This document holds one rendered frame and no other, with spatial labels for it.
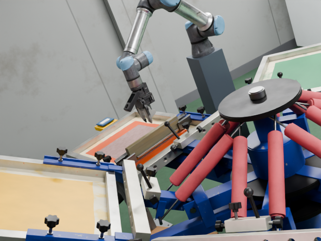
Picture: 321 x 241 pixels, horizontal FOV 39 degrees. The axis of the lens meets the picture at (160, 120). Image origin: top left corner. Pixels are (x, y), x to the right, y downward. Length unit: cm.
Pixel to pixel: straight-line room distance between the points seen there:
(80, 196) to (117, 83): 356
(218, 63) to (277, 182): 156
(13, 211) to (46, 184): 24
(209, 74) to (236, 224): 166
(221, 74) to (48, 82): 262
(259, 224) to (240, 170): 26
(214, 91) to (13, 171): 147
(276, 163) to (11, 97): 393
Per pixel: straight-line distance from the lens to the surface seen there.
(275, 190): 146
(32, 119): 516
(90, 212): 172
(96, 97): 525
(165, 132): 247
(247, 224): 135
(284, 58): 314
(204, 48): 288
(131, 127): 289
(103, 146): 281
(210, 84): 290
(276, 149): 152
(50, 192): 182
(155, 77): 527
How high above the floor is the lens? 197
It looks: 21 degrees down
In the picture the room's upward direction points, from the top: 22 degrees counter-clockwise
